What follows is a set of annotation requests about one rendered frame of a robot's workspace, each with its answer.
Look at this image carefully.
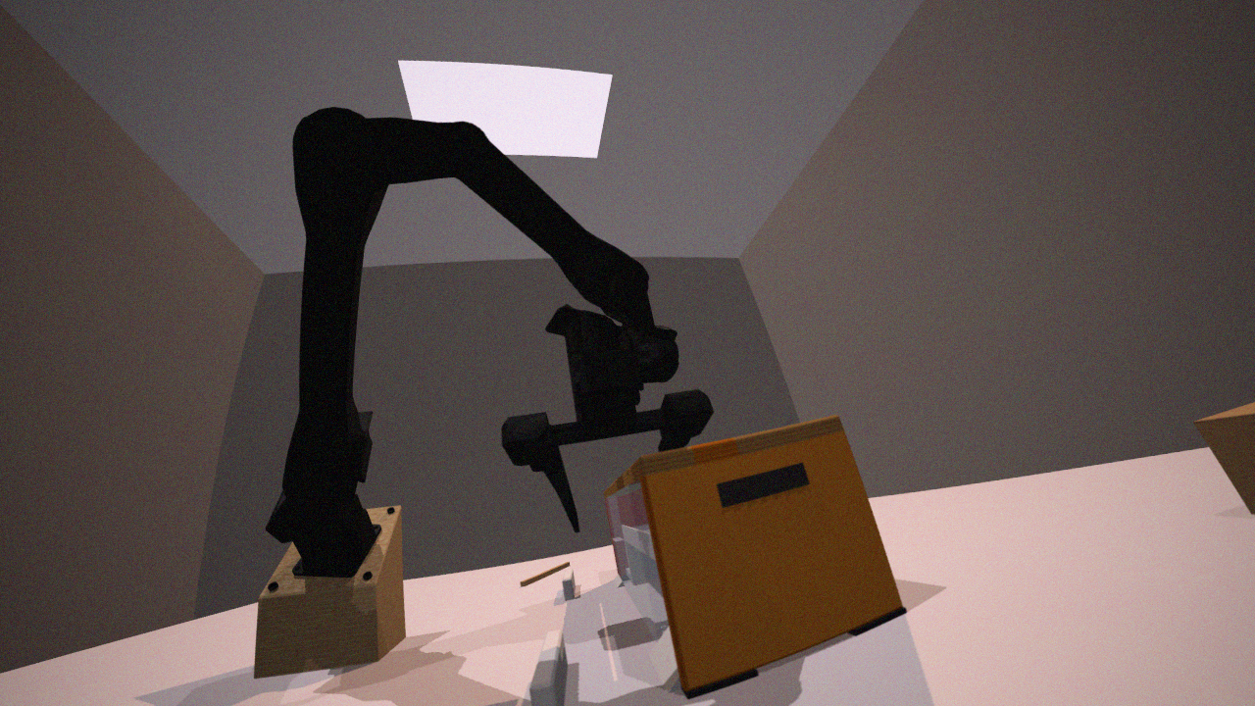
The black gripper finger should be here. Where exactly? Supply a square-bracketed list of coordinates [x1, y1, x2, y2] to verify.
[659, 418, 698, 451]
[523, 440, 579, 533]

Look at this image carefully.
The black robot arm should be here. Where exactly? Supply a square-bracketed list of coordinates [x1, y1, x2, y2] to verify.
[266, 107, 679, 578]

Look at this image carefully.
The thin orange-brown stick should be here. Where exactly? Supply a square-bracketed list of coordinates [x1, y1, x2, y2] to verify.
[520, 562, 570, 586]

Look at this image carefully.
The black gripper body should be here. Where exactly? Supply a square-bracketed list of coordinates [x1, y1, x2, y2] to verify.
[501, 389, 714, 466]

